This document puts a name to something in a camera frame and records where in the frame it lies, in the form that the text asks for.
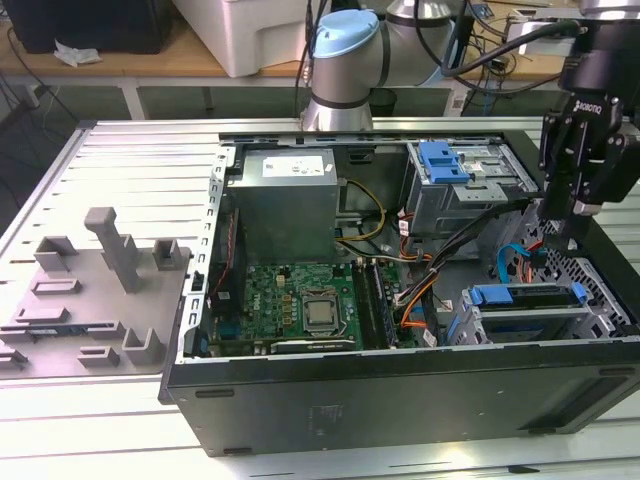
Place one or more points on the silver CPU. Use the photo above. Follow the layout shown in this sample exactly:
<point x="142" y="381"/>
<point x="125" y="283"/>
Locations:
<point x="321" y="312"/>

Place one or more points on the black computer tower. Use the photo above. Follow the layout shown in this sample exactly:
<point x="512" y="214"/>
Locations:
<point x="100" y="25"/>

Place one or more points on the hard disk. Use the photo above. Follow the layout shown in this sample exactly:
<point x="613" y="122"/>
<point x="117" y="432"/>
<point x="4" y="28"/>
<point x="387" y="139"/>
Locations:
<point x="492" y="295"/>

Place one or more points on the wooden desk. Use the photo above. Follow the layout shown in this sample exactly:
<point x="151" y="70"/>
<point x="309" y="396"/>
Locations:
<point x="165" y="60"/>

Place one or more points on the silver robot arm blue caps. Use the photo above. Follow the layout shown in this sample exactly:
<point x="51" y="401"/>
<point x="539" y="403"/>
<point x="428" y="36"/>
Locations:
<point x="345" y="65"/>

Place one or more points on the metal optical drive cage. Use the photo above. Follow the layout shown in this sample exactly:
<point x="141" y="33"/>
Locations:
<point x="435" y="210"/>

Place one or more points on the crumpled white paper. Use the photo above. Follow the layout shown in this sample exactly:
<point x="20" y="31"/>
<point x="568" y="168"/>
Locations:
<point x="75" y="55"/>

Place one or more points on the black open PC case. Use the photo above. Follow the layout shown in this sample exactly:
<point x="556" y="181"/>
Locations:
<point x="350" y="400"/>

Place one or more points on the blue plastic drive latch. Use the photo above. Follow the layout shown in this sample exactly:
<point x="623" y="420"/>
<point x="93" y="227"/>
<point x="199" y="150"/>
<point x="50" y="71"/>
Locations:
<point x="442" y="165"/>

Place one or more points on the green motherboard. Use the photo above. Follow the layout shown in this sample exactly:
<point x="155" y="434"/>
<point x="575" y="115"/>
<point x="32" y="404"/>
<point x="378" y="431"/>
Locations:
<point x="270" y="300"/>

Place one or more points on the CPU socket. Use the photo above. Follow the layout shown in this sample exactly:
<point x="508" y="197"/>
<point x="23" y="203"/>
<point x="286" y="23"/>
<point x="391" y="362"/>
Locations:
<point x="322" y="330"/>

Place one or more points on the metal disk bay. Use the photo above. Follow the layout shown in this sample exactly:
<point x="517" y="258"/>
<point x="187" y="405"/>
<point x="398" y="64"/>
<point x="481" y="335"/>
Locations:
<point x="530" y="314"/>

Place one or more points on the grey parts rack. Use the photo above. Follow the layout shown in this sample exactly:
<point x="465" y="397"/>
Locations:
<point x="100" y="320"/>

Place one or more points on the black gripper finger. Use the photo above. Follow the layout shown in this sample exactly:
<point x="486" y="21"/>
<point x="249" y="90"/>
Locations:
<point x="557" y="190"/>
<point x="615" y="175"/>

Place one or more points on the green RAM stick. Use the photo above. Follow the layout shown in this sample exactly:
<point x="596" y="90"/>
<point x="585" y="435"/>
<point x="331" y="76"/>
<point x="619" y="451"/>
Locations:
<point x="55" y="331"/>

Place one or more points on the black RAM slot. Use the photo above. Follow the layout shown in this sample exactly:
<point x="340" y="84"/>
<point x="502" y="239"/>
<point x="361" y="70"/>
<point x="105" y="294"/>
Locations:
<point x="361" y="305"/>
<point x="379" y="305"/>
<point x="370" y="305"/>

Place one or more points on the white printer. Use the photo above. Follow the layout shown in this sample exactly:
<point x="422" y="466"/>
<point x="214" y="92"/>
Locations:
<point x="250" y="35"/>

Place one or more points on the black case fan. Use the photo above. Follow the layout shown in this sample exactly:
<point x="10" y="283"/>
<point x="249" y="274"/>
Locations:
<point x="225" y="280"/>

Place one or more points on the large black box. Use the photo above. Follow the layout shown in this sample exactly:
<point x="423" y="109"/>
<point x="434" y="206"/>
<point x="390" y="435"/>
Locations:
<point x="466" y="50"/>

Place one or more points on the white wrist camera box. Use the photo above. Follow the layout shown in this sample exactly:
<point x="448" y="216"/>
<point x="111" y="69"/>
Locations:
<point x="540" y="42"/>

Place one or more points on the grey power supply unit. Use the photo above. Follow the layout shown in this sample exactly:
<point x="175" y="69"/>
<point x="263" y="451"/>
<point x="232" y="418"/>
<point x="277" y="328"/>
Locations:
<point x="285" y="220"/>

